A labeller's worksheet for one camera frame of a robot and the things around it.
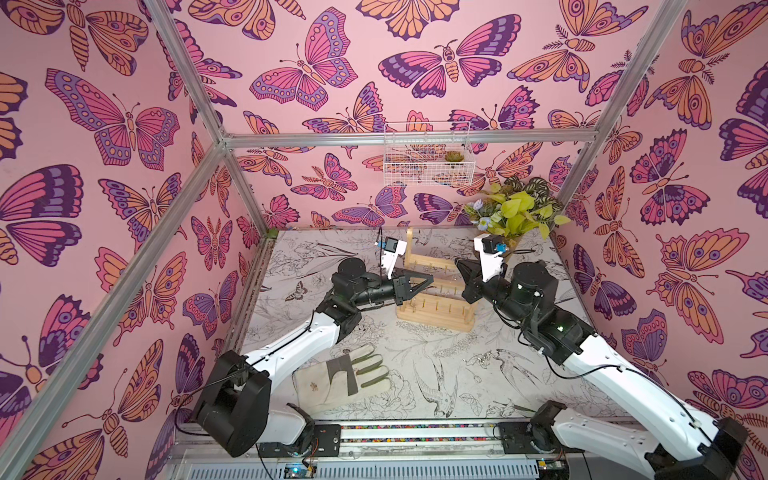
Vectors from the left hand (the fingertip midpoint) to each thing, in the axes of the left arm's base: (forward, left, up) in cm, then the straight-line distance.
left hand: (434, 281), depth 68 cm
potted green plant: (+32, -29, -5) cm, 43 cm away
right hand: (+4, -6, +4) cm, 8 cm away
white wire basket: (+49, +3, +3) cm, 49 cm away
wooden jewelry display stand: (+8, -5, -22) cm, 24 cm away
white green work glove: (-12, +25, -30) cm, 41 cm away
